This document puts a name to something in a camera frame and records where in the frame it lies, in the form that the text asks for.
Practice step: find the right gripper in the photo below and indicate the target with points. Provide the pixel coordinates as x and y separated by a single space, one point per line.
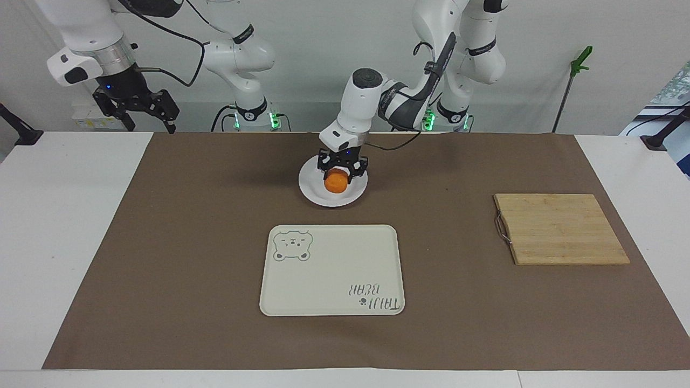
123 83

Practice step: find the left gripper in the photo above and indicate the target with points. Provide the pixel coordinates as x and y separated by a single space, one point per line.
345 154

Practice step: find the orange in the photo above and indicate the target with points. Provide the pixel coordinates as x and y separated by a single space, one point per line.
336 182

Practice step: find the white round plate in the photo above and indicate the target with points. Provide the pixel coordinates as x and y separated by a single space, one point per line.
334 199

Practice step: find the cream tray with bear print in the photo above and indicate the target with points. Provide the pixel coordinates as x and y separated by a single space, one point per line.
329 275

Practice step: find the black stand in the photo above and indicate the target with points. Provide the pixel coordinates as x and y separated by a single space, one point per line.
24 134
660 139

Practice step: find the wooden cutting board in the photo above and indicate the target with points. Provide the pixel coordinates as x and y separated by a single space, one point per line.
560 229

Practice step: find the pole with green clamp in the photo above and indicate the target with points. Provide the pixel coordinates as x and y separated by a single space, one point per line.
581 62

